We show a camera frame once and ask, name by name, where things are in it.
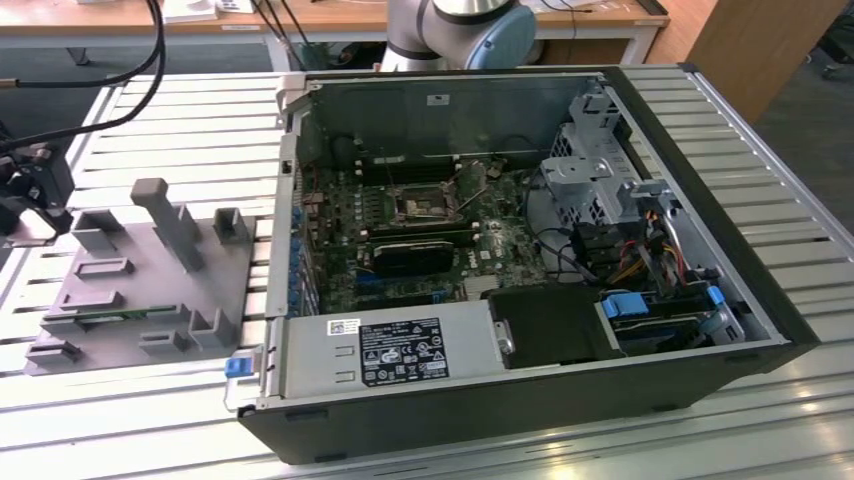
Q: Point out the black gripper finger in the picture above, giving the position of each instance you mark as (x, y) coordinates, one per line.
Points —
(59, 220)
(8, 215)

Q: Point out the thin metal locking lever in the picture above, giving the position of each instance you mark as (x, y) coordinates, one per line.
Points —
(476, 192)

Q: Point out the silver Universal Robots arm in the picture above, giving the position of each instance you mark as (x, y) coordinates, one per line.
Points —
(413, 25)

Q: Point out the grey parts rack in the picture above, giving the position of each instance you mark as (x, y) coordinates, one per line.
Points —
(147, 280)

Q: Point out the loose green RAM stick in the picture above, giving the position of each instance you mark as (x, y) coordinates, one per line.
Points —
(123, 316)

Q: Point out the wooden desk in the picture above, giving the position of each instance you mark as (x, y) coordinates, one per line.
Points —
(100, 22)

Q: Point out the plain white box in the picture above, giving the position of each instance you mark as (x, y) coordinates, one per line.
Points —
(193, 12)

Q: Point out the grey case release latch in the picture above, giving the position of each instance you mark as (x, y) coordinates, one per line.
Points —
(289, 95)

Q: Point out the blue case latch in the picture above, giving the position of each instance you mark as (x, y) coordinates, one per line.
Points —
(240, 367)

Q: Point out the white box blue print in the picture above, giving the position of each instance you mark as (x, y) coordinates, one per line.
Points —
(243, 6)

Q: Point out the green container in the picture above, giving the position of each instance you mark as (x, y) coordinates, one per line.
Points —
(313, 55)

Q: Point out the grey power supply unit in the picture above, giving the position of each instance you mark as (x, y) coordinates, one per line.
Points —
(320, 350)

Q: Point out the small black graphics card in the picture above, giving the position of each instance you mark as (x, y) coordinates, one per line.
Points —
(409, 257)

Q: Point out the installed green RAM stick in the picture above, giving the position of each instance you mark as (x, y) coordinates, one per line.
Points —
(413, 231)

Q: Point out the small silver chip heatsink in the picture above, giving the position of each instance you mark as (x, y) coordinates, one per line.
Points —
(482, 286)

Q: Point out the round coin battery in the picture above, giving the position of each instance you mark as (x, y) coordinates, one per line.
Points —
(496, 169)

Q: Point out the green motherboard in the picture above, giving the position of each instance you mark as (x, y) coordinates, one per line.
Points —
(507, 240)

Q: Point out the black plastic shroud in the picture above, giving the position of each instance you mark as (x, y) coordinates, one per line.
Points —
(547, 325)

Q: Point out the metal drive cage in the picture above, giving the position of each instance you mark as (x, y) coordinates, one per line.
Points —
(574, 170)

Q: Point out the black open PC case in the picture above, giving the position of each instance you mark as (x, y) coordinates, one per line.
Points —
(534, 425)

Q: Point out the blue disk carrier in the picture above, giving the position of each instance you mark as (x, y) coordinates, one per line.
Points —
(623, 304)

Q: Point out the small blue clip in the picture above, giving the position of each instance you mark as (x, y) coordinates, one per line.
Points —
(714, 295)

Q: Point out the wooden cabinet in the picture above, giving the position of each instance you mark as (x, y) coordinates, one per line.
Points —
(754, 45)

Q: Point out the black office chair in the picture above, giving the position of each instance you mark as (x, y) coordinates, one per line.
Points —
(836, 50)

